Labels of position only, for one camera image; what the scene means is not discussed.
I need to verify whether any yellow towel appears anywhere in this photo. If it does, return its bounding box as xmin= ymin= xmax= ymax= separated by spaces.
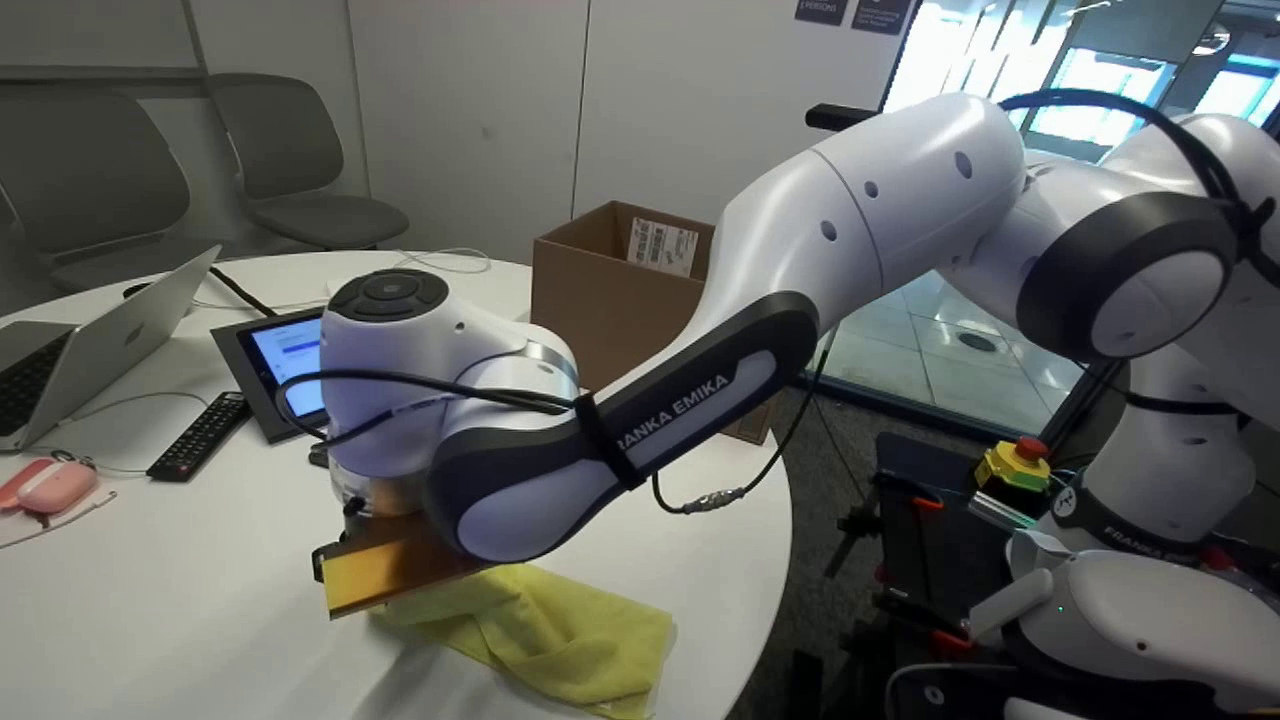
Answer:
xmin=370 ymin=559 xmax=679 ymax=720

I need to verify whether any brown cardboard box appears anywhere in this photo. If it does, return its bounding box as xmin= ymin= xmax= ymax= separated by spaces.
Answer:
xmin=527 ymin=196 xmax=806 ymax=449

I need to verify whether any black equipment cart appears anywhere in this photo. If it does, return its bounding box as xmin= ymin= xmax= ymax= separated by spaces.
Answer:
xmin=818 ymin=422 xmax=1086 ymax=720

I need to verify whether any black tablet with lit screen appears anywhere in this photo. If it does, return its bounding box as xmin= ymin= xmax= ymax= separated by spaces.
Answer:
xmin=211 ymin=308 xmax=339 ymax=449

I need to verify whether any yellow red emergency stop button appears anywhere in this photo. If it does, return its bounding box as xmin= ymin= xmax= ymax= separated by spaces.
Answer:
xmin=974 ymin=435 xmax=1058 ymax=501

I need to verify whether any grey shell chair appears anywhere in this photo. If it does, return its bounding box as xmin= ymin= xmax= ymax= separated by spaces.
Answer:
xmin=0 ymin=84 xmax=198 ymax=290
xmin=205 ymin=71 xmax=414 ymax=251

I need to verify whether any black remote control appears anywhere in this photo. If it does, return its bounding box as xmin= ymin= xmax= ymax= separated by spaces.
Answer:
xmin=144 ymin=386 xmax=258 ymax=483

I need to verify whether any silver laptop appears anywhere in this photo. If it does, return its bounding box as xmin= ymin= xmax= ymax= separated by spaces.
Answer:
xmin=0 ymin=238 xmax=225 ymax=457

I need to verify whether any pink case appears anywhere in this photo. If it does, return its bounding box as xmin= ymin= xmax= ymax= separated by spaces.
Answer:
xmin=0 ymin=452 xmax=104 ymax=519

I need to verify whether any white notebook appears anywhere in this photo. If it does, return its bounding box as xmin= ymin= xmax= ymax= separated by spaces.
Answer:
xmin=0 ymin=483 xmax=119 ymax=550

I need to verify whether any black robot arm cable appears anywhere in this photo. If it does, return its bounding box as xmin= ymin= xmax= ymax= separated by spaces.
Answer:
xmin=318 ymin=365 xmax=833 ymax=519

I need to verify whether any black camera on stand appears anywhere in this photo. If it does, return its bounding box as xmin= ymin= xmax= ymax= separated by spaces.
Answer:
xmin=806 ymin=100 xmax=865 ymax=136

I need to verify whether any black table cable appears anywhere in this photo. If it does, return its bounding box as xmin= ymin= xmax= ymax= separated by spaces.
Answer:
xmin=205 ymin=260 xmax=280 ymax=322

